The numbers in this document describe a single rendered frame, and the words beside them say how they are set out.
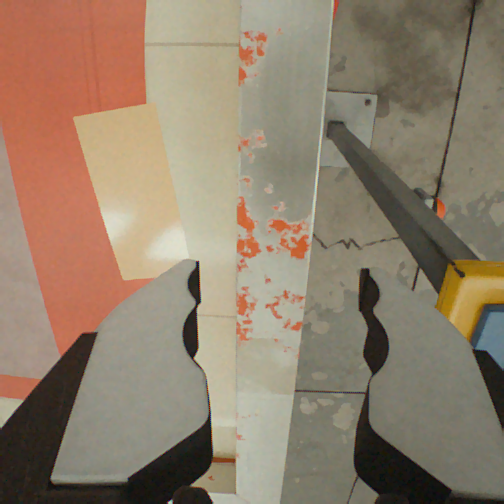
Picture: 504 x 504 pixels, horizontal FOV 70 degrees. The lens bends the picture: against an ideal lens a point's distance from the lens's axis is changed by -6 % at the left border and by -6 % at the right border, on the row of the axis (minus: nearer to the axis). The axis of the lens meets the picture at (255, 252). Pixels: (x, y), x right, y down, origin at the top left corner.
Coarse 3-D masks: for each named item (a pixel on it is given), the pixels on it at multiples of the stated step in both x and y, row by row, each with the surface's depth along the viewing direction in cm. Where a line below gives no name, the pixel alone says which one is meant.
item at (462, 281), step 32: (352, 96) 106; (352, 128) 110; (320, 160) 115; (352, 160) 79; (384, 192) 56; (416, 192) 54; (416, 224) 44; (416, 256) 43; (448, 256) 36; (448, 288) 26; (480, 288) 24
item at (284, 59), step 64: (256, 0) 14; (320, 0) 14; (256, 64) 15; (320, 64) 15; (256, 128) 17; (320, 128) 17; (256, 192) 18; (256, 256) 20; (256, 320) 21; (256, 384) 24; (256, 448) 27
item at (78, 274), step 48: (0, 192) 22; (48, 192) 22; (0, 240) 24; (48, 240) 24; (96, 240) 24; (0, 288) 26; (48, 288) 25; (96, 288) 25; (0, 336) 28; (48, 336) 27; (0, 384) 30
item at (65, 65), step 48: (0, 0) 17; (48, 0) 17; (96, 0) 17; (144, 0) 17; (0, 48) 18; (48, 48) 18; (96, 48) 18; (144, 48) 18; (0, 96) 20; (48, 96) 20; (96, 96) 20; (144, 96) 19; (0, 144) 21; (48, 144) 21
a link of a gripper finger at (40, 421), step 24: (96, 336) 9; (72, 360) 8; (48, 384) 7; (72, 384) 7; (24, 408) 7; (48, 408) 7; (72, 408) 7; (0, 432) 6; (24, 432) 6; (48, 432) 6; (0, 456) 6; (24, 456) 6; (48, 456) 6; (0, 480) 5; (24, 480) 5; (48, 480) 6
